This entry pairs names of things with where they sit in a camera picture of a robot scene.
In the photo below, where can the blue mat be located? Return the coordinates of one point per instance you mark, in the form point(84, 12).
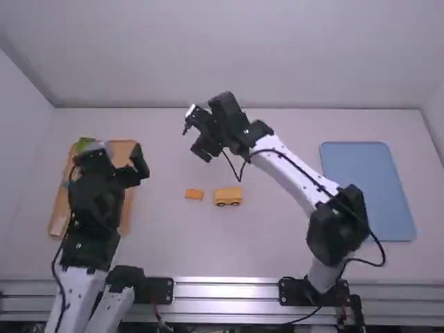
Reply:
point(367, 190)

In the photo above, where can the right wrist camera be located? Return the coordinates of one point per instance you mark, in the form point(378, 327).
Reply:
point(191, 111)

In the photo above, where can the silver rails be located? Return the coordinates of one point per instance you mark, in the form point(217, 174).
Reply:
point(225, 295)

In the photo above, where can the yellow toy brick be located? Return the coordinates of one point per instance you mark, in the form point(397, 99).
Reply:
point(194, 194)

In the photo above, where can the tan tray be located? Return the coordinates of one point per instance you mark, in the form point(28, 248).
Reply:
point(57, 218)

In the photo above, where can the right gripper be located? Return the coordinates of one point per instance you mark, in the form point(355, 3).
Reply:
point(208, 138)

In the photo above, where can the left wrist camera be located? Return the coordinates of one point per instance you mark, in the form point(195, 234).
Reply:
point(102, 148)

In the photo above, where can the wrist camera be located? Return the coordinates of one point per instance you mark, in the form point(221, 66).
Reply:
point(191, 111)
point(102, 148)

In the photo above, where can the yellow toy car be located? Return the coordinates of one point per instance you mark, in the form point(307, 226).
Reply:
point(228, 196)

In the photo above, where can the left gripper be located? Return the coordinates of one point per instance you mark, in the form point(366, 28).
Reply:
point(97, 170)

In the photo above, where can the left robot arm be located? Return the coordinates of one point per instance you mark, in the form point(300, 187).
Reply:
point(93, 215)

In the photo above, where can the green toy brick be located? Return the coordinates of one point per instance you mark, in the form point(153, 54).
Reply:
point(84, 143)

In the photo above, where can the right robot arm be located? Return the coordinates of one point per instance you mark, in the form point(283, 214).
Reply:
point(295, 173)

